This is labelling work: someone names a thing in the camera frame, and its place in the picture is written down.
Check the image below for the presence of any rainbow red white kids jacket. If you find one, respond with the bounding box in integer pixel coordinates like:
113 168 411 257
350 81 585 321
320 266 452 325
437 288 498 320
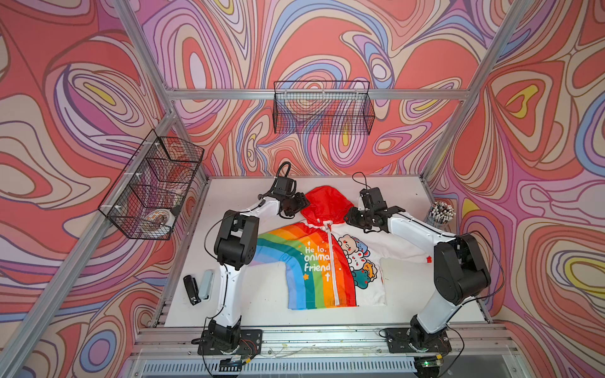
252 186 433 310

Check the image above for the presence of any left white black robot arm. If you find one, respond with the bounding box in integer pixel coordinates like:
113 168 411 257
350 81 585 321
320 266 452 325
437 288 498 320
205 162 309 352

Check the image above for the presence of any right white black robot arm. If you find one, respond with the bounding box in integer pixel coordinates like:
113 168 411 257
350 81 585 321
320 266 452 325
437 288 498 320
344 187 492 352

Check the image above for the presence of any clear cup of pencils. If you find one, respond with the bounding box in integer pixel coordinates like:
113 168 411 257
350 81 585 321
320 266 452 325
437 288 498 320
425 201 456 229

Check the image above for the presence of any grey rectangular case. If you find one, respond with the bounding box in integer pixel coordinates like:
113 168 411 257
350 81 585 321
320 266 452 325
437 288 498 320
199 269 214 301

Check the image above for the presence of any black stapler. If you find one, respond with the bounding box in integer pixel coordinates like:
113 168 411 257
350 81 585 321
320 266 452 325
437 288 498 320
183 275 201 306

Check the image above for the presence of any black wire basket back wall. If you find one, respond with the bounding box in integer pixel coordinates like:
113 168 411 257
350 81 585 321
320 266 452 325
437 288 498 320
273 79 376 135

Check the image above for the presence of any black wire basket wall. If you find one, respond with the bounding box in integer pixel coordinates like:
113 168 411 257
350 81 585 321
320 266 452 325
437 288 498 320
273 79 376 135
99 131 205 240

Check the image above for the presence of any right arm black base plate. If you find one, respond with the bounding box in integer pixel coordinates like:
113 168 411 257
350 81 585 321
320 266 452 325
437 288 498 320
379 328 452 356

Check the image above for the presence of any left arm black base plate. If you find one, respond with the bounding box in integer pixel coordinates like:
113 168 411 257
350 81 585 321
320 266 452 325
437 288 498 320
197 329 263 359

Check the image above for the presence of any black wire basket left wall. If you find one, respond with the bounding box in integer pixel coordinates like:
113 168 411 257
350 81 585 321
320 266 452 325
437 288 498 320
99 131 205 240

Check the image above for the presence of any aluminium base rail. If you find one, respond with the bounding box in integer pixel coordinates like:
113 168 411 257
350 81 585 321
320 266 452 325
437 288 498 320
122 324 531 377

